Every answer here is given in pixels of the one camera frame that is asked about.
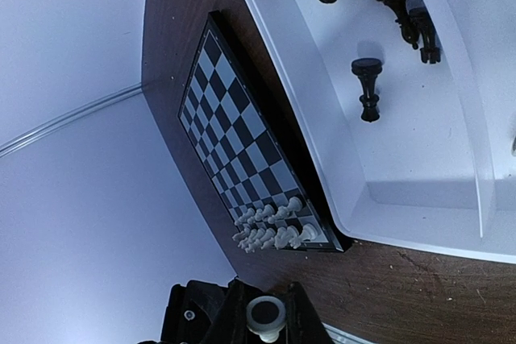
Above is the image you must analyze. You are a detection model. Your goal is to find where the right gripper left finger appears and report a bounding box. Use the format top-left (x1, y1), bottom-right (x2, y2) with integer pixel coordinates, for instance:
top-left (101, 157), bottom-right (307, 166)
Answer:
top-left (193, 278), bottom-right (247, 343)

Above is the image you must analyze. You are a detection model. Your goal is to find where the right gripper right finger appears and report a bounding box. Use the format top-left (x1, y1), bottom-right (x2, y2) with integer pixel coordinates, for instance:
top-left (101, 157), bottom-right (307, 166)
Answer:
top-left (285, 282), bottom-right (333, 344)

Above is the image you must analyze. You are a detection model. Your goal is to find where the white chess knight piece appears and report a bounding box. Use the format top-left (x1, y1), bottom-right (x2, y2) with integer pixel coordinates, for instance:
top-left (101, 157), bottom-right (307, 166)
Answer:
top-left (274, 226), bottom-right (299, 250)

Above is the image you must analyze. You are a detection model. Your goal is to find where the white chess pawn piece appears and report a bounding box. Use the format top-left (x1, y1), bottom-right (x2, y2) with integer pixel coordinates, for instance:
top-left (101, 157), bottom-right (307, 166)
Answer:
top-left (287, 196), bottom-right (304, 213)

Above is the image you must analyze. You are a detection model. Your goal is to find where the black white chessboard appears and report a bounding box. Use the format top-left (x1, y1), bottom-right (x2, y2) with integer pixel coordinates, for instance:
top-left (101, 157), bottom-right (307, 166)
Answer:
top-left (178, 11), bottom-right (352, 253)

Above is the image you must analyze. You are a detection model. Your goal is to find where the black chess piece lone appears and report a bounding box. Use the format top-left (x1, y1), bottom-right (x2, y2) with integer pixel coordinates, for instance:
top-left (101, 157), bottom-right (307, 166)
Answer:
top-left (351, 58), bottom-right (382, 122)

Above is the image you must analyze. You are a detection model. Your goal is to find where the white pawn in tray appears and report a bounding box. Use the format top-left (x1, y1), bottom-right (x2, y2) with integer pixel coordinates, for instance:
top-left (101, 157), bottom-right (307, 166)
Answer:
top-left (246, 296), bottom-right (286, 343)

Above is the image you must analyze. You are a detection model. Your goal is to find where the white plastic tray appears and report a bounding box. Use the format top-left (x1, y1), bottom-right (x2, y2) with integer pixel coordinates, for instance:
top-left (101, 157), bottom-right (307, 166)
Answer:
top-left (245, 0), bottom-right (515, 263)

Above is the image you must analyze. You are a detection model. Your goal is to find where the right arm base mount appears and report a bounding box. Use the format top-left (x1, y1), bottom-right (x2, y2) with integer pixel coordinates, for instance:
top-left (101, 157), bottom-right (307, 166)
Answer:
top-left (160, 280), bottom-right (228, 343)

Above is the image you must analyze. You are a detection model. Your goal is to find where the left aluminium frame post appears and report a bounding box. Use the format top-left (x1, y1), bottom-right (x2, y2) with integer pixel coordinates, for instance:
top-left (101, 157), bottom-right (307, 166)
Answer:
top-left (1, 83), bottom-right (143, 158)

